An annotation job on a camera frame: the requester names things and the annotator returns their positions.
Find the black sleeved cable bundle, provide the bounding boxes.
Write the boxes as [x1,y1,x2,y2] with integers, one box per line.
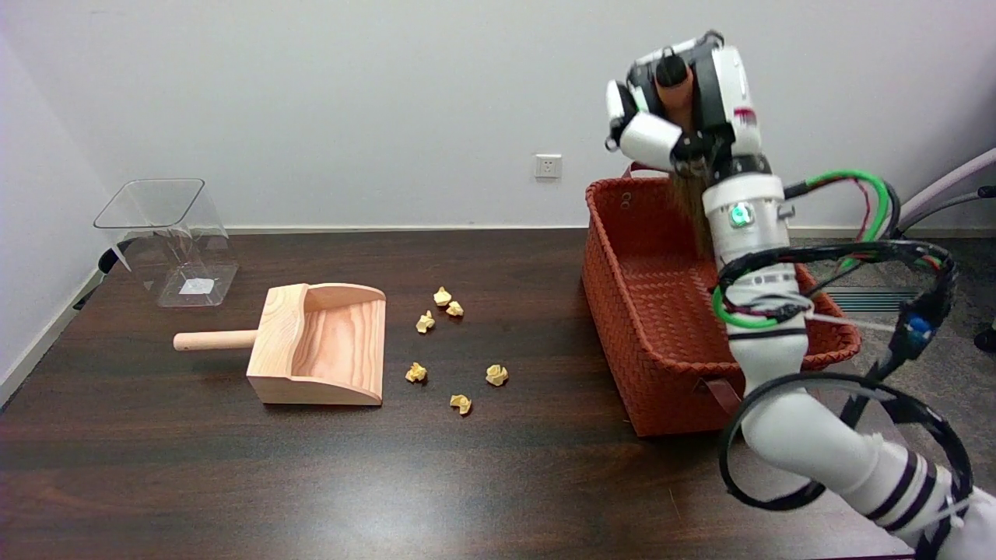
[716,240,959,421]

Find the floor vent grille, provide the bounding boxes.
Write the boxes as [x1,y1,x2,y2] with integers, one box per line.
[822,286,921,313]

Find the green robot cable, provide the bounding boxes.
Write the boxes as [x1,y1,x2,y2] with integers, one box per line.
[712,170,892,331]

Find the small black object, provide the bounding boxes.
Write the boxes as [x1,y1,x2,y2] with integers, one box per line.
[74,247,133,310]

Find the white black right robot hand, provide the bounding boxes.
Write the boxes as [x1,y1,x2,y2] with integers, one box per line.
[605,31,771,187]

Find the red woven basket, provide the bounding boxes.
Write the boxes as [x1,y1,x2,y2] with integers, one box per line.
[582,161,862,438]

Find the clear plastic bin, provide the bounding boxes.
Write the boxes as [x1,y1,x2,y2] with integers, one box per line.
[93,178,240,309]

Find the wooden dustpan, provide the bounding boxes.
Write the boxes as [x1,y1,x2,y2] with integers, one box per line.
[173,283,388,408]

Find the black cable loop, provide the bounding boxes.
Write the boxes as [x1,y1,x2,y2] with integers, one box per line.
[717,372,975,516]

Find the small broom with handle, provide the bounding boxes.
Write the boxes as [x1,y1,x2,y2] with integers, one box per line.
[654,56,717,259]

